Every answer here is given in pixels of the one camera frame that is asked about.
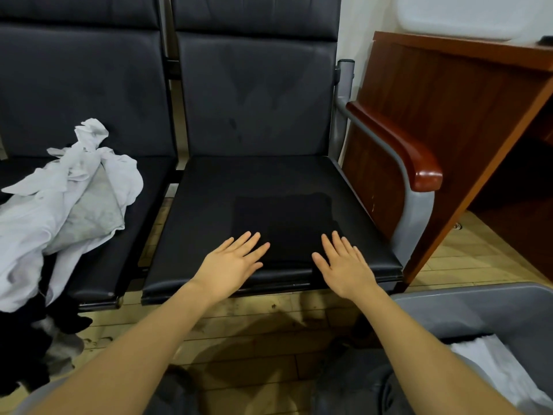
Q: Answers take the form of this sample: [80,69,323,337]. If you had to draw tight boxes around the person's left forearm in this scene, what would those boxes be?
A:
[30,285,217,415]

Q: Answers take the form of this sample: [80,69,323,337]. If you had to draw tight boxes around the white plastic tray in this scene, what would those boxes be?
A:
[393,0,553,44]

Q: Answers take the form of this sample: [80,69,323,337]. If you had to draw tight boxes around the black t-shirt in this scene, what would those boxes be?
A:
[232,193,342,266]

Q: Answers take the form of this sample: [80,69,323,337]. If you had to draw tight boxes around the person's blue jeans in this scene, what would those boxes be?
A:
[17,345,407,415]

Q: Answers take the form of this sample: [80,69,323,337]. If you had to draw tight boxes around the person's left hand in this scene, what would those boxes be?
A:
[192,231,271,303]

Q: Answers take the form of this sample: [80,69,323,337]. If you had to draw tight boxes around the person's right forearm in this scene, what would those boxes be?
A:
[358,288,520,415]

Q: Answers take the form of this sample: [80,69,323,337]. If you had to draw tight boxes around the brown wooden desk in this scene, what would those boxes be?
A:
[341,31,553,286]

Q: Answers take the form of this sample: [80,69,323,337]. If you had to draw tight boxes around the white t-shirt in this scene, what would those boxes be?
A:
[449,334,553,412]

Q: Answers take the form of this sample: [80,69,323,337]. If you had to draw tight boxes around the grey plastic storage bin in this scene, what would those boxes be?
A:
[393,282,553,415]

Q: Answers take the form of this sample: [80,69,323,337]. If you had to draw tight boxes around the brown wooden bench armrest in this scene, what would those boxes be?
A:
[346,101,444,194]

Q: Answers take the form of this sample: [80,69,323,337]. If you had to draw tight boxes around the pile of clothes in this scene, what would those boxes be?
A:
[0,118,145,396]

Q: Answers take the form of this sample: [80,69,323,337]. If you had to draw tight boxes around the black leather bench seat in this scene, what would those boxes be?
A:
[0,0,178,312]
[141,0,406,306]

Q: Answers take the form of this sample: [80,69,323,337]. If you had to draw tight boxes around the person's right hand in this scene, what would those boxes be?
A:
[311,231,381,301]

